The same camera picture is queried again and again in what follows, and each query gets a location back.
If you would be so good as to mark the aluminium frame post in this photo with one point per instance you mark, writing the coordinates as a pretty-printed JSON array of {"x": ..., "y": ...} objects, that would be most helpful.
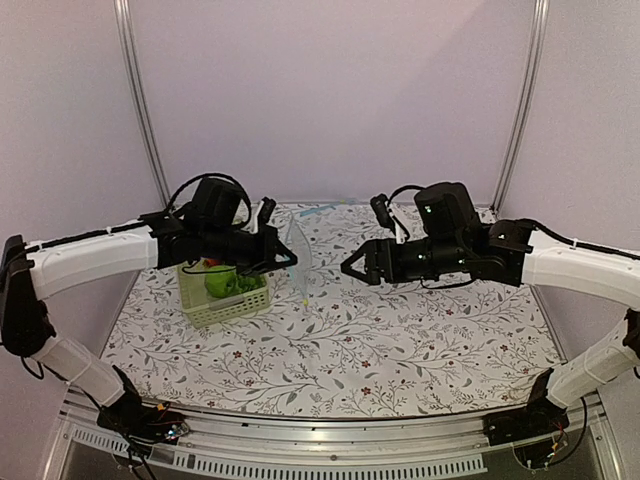
[
  {"x": 133, "y": 71},
  {"x": 534, "y": 55}
]

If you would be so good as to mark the spare clear blue zip bag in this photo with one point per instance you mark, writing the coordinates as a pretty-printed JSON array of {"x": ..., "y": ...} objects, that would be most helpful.
[{"x": 327, "y": 206}]

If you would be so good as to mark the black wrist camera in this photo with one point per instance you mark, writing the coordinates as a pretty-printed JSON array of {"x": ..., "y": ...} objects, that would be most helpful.
[
  {"x": 390, "y": 217},
  {"x": 261, "y": 215}
]

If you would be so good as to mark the right aluminium frame post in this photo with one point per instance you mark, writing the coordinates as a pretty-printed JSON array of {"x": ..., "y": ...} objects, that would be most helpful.
[{"x": 534, "y": 55}]

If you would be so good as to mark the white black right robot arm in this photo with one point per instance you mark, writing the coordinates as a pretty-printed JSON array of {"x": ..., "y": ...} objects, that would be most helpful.
[{"x": 511, "y": 252}]

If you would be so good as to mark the clear blue zip top bag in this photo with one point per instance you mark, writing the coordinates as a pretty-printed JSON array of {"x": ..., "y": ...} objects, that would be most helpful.
[{"x": 297, "y": 242}]

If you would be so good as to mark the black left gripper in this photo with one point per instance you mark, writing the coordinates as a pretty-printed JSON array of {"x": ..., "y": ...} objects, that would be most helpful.
[{"x": 265, "y": 261}]

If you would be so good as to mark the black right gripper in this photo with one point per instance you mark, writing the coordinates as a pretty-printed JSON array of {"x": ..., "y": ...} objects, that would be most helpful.
[{"x": 376, "y": 251}]

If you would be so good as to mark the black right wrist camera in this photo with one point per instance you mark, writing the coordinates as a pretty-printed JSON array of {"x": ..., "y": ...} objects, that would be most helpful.
[{"x": 390, "y": 217}]

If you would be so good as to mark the green apple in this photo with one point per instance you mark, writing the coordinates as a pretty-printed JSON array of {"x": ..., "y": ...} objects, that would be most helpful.
[{"x": 221, "y": 281}]

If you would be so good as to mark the green grape bunch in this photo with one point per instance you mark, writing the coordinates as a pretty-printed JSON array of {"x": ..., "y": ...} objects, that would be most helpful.
[{"x": 248, "y": 283}]

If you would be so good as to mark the floral patterned table mat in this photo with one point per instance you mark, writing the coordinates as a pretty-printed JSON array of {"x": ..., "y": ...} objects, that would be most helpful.
[{"x": 356, "y": 351}]

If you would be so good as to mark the left aluminium frame post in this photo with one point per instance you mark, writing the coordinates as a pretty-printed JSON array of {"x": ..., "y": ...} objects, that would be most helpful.
[{"x": 133, "y": 71}]

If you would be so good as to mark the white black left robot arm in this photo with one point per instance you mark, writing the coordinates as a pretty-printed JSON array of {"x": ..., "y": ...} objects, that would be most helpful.
[{"x": 218, "y": 223}]

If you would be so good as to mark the aluminium front rail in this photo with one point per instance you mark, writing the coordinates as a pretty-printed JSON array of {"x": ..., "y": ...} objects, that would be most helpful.
[{"x": 231, "y": 445}]

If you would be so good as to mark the light green perforated plastic basket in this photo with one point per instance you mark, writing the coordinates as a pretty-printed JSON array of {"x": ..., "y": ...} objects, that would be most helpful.
[{"x": 203, "y": 310}]

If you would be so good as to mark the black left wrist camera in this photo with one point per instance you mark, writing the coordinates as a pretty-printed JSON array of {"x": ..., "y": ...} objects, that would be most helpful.
[{"x": 261, "y": 215}]

